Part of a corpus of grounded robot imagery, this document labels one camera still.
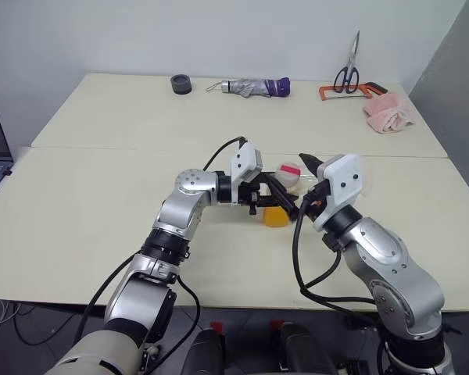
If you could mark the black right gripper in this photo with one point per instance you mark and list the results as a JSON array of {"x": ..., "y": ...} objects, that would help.
[{"x": 317, "y": 199}]

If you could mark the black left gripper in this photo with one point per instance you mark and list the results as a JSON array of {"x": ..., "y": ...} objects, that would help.
[{"x": 254, "y": 195}]

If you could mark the orange drink bottle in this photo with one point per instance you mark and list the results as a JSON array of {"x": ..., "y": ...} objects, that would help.
[{"x": 275, "y": 218}]

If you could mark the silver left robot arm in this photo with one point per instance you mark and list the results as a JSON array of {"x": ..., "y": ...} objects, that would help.
[{"x": 180, "y": 213}]

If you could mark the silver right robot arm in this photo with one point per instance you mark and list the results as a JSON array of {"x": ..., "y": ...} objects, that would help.
[{"x": 391, "y": 250}]

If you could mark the orange black hacksaw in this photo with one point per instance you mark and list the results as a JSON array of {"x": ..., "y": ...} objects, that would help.
[{"x": 325, "y": 91}]

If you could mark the pink towel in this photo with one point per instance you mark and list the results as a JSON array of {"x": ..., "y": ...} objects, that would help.
[{"x": 389, "y": 113}]

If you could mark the folded silver purple umbrella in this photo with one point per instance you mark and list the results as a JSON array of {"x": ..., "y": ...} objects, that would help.
[{"x": 250, "y": 86}]

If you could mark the red tag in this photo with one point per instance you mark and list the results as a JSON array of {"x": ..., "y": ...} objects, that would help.
[
  {"x": 217, "y": 326},
  {"x": 276, "y": 324}
]

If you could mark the dark rounded shape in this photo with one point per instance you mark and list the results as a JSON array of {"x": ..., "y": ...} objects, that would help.
[
  {"x": 205, "y": 351},
  {"x": 305, "y": 347}
]

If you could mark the black metal clamp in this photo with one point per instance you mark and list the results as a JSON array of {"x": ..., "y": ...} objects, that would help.
[{"x": 151, "y": 359}]

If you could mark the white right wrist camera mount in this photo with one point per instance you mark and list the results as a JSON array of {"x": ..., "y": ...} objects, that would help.
[{"x": 342, "y": 183}]

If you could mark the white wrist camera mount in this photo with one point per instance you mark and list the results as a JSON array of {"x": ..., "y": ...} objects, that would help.
[
  {"x": 244, "y": 160},
  {"x": 342, "y": 183}
]

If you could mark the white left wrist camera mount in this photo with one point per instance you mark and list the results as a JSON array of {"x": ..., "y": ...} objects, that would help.
[{"x": 244, "y": 160}]

